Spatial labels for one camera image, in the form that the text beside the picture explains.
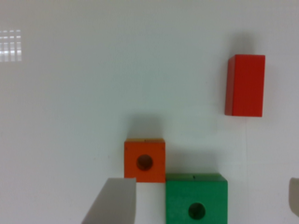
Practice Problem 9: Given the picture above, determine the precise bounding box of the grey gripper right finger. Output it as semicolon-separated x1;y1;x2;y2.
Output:
289;177;299;217

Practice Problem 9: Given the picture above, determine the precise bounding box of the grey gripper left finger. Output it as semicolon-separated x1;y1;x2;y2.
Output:
81;178;136;224

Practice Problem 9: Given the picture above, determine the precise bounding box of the orange block with hole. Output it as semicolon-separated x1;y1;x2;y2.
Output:
124;139;165;183

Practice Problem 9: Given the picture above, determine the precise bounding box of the green block with hole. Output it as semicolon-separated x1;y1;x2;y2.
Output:
165;174;228;224

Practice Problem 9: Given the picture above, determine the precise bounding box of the red rectangular block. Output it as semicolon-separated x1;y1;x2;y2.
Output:
224;54;265;117

